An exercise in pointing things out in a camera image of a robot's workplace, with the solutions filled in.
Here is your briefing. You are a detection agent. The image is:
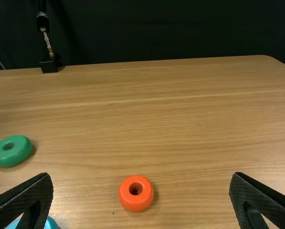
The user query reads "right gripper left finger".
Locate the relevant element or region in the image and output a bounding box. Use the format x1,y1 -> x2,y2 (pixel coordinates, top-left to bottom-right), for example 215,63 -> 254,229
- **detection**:
0,173 -> 54,229

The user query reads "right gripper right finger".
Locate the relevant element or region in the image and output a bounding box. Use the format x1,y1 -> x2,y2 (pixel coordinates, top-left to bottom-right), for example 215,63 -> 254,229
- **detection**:
229,172 -> 285,229

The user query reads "light blue ring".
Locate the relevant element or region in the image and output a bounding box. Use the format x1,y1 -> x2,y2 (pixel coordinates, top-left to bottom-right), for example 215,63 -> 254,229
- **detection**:
4,216 -> 60,229

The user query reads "dark green ring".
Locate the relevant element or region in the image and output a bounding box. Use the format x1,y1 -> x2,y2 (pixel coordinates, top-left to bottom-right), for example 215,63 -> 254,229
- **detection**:
0,135 -> 34,168

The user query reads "black clamp stand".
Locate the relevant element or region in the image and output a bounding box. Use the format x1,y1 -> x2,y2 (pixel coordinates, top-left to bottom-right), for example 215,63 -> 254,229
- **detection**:
36,11 -> 63,74

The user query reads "orange ring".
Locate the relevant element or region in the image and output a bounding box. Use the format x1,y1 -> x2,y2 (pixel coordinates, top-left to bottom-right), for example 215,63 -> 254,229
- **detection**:
118,175 -> 155,213

